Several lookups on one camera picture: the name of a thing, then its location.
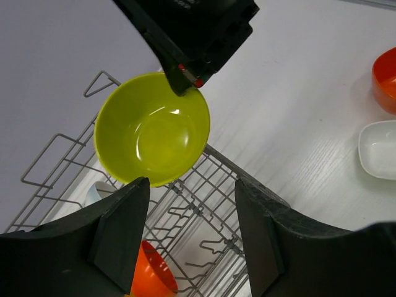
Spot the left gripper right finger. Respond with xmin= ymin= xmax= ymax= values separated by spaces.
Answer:
xmin=235 ymin=178 xmax=395 ymax=296

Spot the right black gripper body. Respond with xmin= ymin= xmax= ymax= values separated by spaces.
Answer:
xmin=114 ymin=1 xmax=259 ymax=80

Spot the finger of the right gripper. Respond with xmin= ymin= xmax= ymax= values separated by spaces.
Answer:
xmin=162 ymin=63 xmax=204 ymax=96

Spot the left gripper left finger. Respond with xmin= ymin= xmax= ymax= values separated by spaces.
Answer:
xmin=1 ymin=178 xmax=150 ymax=296

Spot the white round bowl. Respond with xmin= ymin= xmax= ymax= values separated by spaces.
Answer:
xmin=84 ymin=181 xmax=116 ymax=207

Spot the green plastic bowl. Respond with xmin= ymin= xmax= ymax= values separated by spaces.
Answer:
xmin=93 ymin=72 xmax=210 ymax=187

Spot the orange round plastic bowl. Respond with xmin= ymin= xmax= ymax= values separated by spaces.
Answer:
xmin=131 ymin=240 xmax=178 ymax=297

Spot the white square bowl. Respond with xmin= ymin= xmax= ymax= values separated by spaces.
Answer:
xmin=358 ymin=120 xmax=395 ymax=181

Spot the orange square plastic bowl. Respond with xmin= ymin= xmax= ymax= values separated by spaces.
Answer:
xmin=372 ymin=48 xmax=396 ymax=114

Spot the grey wire dish rack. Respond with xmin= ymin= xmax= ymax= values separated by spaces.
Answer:
xmin=2 ymin=71 xmax=251 ymax=296

